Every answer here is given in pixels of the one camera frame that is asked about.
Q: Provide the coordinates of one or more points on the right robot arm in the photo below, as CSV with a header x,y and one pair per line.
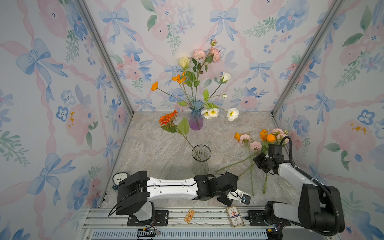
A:
x,y
319,209

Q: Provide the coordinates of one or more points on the orange gerbera stem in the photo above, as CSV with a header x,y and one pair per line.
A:
x,y
167,123

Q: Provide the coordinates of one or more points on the orange poppy green leaves stem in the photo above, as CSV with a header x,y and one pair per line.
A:
x,y
267,139

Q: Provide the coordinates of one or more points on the clear glass vase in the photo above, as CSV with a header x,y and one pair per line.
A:
x,y
201,154

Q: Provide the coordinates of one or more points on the small green alarm clock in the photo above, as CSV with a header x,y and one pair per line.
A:
x,y
117,178

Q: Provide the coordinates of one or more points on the white rose bud stem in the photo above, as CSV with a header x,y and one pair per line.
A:
x,y
222,80

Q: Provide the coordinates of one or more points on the blue purple glass vase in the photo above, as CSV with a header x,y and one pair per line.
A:
x,y
196,121

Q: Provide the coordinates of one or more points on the small white flower spray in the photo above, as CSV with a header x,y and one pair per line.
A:
x,y
211,110

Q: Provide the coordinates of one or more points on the yellow rose stem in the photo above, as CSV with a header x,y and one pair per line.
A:
x,y
188,77

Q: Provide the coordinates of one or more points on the pink ranunculus spray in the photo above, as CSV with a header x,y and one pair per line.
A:
x,y
280,137

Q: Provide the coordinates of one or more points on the small orange tag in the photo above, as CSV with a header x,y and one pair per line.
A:
x,y
189,216

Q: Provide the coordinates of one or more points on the playing card box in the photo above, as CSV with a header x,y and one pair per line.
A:
x,y
234,216

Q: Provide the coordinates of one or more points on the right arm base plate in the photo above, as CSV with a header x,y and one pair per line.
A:
x,y
258,218

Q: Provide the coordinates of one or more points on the pink carnation stem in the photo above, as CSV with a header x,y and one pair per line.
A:
x,y
254,148

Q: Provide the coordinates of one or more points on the white metal bucket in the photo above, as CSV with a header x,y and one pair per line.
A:
x,y
285,184

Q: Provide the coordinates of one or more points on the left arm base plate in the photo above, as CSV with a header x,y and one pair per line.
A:
x,y
158,218

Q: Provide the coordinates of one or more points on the pink rose stem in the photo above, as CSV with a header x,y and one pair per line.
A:
x,y
201,59

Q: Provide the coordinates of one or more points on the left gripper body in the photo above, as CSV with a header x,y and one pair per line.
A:
x,y
224,199

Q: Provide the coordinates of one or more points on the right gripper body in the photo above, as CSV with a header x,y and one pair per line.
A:
x,y
262,161

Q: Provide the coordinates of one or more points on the aluminium rail frame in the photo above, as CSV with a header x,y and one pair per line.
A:
x,y
208,223

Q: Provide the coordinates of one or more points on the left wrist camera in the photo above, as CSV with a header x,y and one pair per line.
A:
x,y
240,196

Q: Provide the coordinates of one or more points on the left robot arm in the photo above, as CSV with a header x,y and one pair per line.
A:
x,y
137,192

